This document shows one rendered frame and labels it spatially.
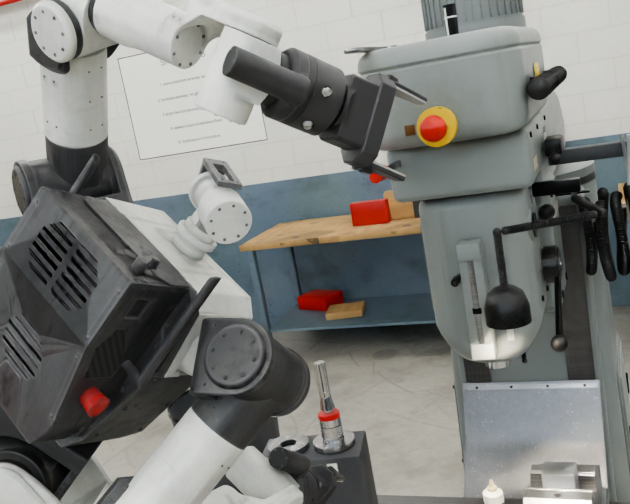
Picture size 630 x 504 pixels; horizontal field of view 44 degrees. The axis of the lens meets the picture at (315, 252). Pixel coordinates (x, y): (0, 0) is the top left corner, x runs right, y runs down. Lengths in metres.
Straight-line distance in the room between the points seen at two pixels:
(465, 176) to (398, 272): 4.72
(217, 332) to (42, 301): 0.22
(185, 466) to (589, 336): 1.13
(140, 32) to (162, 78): 5.57
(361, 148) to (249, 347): 0.28
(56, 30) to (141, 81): 5.61
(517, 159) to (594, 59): 4.33
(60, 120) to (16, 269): 0.23
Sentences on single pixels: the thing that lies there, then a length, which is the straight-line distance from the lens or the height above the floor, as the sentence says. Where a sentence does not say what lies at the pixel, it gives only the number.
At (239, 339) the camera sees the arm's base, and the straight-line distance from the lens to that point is 0.97.
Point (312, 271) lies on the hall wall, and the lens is 6.25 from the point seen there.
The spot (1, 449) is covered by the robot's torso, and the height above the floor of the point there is 1.42.
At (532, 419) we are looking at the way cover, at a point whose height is 1.01.
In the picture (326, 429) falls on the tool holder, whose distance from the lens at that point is 1.67.
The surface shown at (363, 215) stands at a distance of 5.38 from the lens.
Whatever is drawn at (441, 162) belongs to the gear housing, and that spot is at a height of 1.69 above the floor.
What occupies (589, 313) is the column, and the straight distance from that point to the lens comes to 1.89.
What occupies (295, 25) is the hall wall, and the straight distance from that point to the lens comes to 6.04.
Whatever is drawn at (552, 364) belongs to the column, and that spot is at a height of 1.13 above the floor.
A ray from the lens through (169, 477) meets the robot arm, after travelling 1.03.
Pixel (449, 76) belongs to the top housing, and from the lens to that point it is 1.22.
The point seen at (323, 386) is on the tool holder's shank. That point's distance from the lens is 1.64.
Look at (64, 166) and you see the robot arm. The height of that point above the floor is 1.80.
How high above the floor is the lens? 1.85
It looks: 12 degrees down
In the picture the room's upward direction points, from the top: 10 degrees counter-clockwise
